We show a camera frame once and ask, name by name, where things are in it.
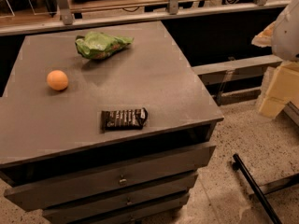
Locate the dark chocolate rxbar wrapper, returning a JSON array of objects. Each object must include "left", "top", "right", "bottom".
[{"left": 101, "top": 107, "right": 149, "bottom": 131}]

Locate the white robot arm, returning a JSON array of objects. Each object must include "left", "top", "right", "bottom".
[{"left": 271, "top": 0, "right": 299, "bottom": 62}]

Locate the grey drawer cabinet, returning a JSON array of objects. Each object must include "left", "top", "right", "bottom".
[{"left": 0, "top": 21, "right": 222, "bottom": 224}]

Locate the top drawer knob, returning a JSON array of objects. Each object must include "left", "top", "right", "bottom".
[{"left": 119, "top": 175, "right": 127, "bottom": 186}]

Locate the green chip bag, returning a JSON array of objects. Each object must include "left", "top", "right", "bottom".
[{"left": 75, "top": 32, "right": 134, "bottom": 60}]

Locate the orange fruit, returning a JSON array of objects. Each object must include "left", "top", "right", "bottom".
[{"left": 47, "top": 70, "right": 68, "bottom": 91}]

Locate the black metal rod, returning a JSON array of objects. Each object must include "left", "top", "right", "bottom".
[{"left": 233, "top": 153, "right": 282, "bottom": 224}]

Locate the metal railing frame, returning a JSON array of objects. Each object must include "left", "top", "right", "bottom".
[{"left": 0, "top": 0, "right": 299, "bottom": 37}]

